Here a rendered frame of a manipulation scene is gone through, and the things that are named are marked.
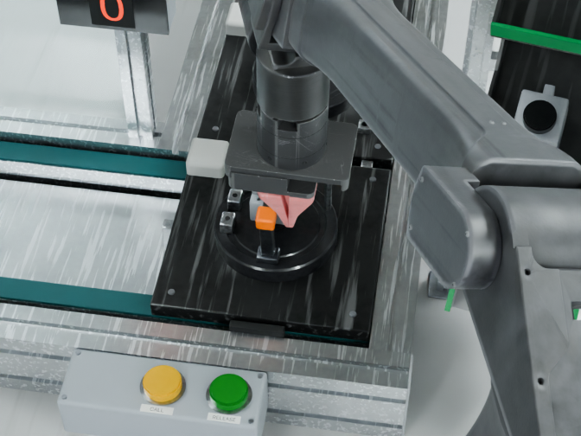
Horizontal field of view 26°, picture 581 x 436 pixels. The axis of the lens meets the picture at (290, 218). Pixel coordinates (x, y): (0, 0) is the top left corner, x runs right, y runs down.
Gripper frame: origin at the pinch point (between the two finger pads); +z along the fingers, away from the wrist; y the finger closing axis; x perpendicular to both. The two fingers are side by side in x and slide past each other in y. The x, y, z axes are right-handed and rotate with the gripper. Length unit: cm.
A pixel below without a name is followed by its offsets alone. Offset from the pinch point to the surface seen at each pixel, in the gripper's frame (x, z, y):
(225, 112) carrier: -37.6, 27.2, 13.8
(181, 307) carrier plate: -7.2, 26.6, 12.7
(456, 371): -10.9, 37.1, -18.0
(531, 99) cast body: -14.5, -3.5, -19.9
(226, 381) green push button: 1.5, 26.1, 6.1
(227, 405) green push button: 4.3, 26.2, 5.4
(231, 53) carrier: -48, 27, 15
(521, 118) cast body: -12.6, -2.7, -19.3
